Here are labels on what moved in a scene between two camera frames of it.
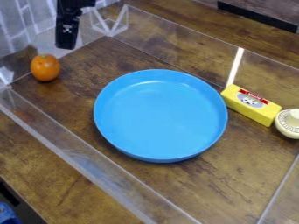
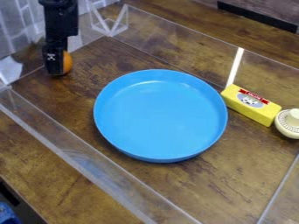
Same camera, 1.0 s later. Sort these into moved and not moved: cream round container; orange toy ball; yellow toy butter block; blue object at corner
Moved: orange toy ball
Not moved: yellow toy butter block; blue object at corner; cream round container
